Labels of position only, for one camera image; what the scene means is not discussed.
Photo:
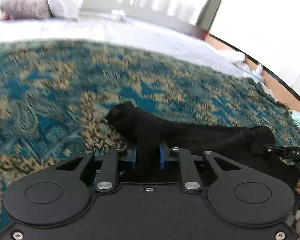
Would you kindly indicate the grey patterned pillow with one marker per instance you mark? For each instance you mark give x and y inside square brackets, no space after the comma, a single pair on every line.
[24,9]

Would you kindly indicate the white pillow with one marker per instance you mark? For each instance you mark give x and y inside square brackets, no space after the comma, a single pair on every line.
[66,9]

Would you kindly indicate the teal patterned bedspread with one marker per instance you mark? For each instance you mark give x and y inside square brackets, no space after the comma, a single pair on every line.
[54,97]

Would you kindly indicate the wooden bed frame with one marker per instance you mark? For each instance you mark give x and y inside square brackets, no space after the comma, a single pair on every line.
[280,89]

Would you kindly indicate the green curtain right panel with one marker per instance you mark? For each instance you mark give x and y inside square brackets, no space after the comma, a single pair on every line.
[207,14]

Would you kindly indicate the white cloth pile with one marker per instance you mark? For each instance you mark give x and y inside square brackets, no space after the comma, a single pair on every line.
[235,57]

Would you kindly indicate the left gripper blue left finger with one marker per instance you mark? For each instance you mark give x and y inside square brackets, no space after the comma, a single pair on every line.
[110,164]

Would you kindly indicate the black pants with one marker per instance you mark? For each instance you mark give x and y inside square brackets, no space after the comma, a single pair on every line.
[147,131]

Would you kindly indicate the small white crumpled cloth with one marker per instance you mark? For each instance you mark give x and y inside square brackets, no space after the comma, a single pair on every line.
[119,15]

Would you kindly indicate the hand in black glove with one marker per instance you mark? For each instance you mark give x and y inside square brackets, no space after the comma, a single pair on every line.
[261,134]

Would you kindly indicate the white bed sheet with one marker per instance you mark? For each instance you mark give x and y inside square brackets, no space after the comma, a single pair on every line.
[131,33]

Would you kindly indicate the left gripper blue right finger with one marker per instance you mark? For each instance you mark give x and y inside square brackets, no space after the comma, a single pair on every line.
[182,162]

